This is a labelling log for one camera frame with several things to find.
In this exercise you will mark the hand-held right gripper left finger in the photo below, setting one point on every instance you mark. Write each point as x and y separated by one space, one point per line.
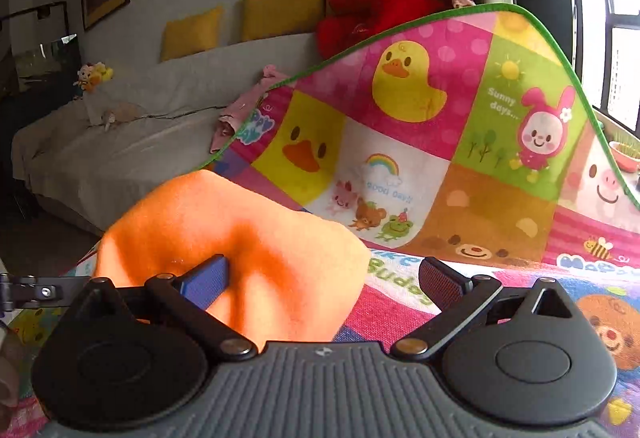
206 283

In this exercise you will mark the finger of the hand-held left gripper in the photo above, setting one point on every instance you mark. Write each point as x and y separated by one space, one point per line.
35 292

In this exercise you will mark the small beige toy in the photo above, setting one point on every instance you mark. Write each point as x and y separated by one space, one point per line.
120 114

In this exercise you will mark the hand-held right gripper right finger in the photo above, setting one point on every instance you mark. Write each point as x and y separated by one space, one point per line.
442 283

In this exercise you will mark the orange fleece garment green collar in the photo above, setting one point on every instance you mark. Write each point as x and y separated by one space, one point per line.
225 223

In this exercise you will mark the grey white sofa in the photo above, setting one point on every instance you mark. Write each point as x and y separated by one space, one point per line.
140 153

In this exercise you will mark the dark cabinet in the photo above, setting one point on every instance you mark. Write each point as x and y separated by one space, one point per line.
40 63

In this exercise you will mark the large yellow pillow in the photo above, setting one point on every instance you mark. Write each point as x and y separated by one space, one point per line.
282 10

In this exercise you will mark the person's left hand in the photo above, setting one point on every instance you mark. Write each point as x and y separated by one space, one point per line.
9 368

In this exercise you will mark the black window frame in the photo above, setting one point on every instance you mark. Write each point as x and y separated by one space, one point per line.
622 19

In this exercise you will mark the small yellow plush toys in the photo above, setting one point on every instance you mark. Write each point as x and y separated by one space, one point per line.
94 77

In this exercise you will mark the colourful cartoon play mat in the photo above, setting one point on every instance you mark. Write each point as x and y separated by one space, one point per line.
410 128

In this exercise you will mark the small yellow pillow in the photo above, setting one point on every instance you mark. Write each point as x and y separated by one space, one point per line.
192 34

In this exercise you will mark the small potted green plant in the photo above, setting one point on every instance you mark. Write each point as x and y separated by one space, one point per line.
625 150

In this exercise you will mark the pink cloth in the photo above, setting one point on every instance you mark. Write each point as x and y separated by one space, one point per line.
245 108

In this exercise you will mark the red plush toy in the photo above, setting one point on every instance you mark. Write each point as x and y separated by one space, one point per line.
380 8

